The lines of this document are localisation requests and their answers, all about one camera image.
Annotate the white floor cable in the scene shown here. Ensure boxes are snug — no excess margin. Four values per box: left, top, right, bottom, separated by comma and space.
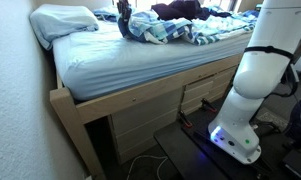
125, 154, 170, 180

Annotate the light blue pillow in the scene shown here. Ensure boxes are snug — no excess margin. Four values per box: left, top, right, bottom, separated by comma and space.
29, 3, 100, 51

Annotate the narrow wooden drawer unit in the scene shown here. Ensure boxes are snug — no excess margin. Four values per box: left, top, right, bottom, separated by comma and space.
180, 66, 238, 116

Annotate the blue checked duvet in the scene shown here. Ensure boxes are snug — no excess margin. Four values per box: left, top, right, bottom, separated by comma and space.
92, 4, 262, 47

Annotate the wide wooden drawer unit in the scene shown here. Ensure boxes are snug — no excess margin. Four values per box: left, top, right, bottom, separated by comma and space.
107, 89, 184, 165

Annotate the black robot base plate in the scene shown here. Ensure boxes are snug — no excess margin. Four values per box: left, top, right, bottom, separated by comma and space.
153, 99, 291, 180

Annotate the dark garment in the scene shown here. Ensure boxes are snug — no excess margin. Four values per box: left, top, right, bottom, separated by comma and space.
150, 0, 233, 22

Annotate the light wooden bed frame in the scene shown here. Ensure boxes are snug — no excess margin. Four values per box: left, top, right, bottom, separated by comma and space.
49, 49, 245, 180

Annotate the mattress with light blue sheet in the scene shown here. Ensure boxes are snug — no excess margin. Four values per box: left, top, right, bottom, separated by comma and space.
51, 19, 258, 102

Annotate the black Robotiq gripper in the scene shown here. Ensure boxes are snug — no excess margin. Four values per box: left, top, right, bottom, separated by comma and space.
116, 0, 133, 22

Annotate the grey patterned rug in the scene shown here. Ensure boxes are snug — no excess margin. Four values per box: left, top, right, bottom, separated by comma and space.
255, 109, 290, 132

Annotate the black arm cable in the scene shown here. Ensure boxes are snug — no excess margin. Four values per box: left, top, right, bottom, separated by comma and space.
265, 63, 300, 99

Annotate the red and black clamp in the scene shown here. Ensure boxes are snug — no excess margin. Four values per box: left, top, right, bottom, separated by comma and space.
177, 109, 194, 130
199, 97, 218, 113

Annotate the dark blue bag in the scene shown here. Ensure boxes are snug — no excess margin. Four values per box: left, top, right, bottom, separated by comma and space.
284, 96, 301, 142

